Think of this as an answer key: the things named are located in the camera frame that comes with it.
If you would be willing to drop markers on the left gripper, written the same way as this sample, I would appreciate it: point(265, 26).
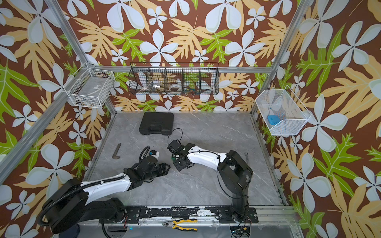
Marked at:
point(163, 168)

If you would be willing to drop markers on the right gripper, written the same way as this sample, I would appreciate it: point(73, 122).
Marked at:
point(174, 161)

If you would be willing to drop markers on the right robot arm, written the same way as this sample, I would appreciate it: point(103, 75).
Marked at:
point(235, 173)

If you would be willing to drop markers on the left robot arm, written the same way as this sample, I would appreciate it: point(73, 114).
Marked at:
point(79, 201)

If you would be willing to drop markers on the black plastic tool case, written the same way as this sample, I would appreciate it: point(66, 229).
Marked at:
point(156, 123)

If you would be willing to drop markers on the blue object in basket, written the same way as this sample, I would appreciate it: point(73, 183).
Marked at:
point(273, 119)

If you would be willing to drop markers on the white mesh basket right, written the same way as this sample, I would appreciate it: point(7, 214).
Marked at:
point(287, 105)

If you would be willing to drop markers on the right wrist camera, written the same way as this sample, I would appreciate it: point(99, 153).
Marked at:
point(175, 146)

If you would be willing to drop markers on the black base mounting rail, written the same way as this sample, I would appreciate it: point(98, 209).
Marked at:
point(220, 214)

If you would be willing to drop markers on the black wire basket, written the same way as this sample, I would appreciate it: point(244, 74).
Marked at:
point(177, 78)

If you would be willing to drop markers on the white wire basket left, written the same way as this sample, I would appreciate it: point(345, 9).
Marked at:
point(90, 87)

